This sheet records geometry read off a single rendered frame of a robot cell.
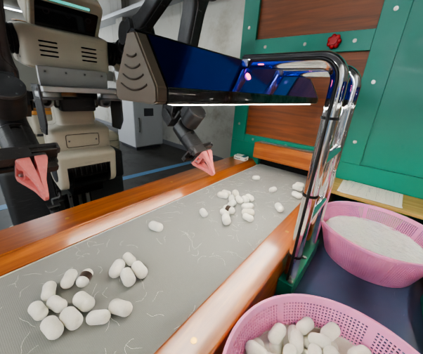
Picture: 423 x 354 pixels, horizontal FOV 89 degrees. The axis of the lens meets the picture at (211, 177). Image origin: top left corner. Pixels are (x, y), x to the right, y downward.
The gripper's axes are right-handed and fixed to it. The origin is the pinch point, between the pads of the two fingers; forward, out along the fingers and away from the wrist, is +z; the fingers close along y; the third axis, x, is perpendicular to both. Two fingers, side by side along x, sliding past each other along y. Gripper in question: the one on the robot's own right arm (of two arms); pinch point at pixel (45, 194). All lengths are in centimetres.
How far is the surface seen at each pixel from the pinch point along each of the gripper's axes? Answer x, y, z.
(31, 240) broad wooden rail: 8.8, -3.2, 4.4
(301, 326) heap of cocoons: -19.5, 16.8, 41.1
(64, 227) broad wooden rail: 8.8, 2.4, 4.3
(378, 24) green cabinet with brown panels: -55, 83, 0
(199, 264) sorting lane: -6.7, 16.1, 26.4
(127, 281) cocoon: -4.6, 3.9, 21.3
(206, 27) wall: 44, 271, -216
